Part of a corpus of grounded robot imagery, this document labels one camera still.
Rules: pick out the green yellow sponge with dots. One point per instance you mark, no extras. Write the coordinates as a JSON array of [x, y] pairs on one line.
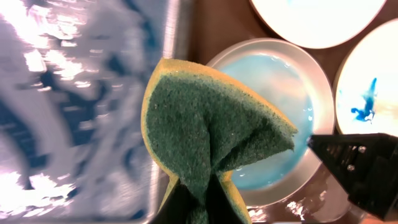
[[197, 122]]

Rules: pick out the white plate streak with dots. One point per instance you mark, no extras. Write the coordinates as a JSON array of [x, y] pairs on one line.
[[317, 24]]

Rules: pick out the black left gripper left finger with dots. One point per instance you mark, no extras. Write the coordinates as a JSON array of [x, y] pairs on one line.
[[177, 208]]

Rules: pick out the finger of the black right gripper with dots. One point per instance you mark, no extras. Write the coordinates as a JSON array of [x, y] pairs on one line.
[[365, 165]]

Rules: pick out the small white plate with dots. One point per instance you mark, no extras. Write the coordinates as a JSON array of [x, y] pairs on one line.
[[293, 81]]

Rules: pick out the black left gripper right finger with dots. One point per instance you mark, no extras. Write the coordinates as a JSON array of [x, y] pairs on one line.
[[218, 207]]

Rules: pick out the white plate two smears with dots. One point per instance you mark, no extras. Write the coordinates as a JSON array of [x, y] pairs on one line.
[[366, 84]]

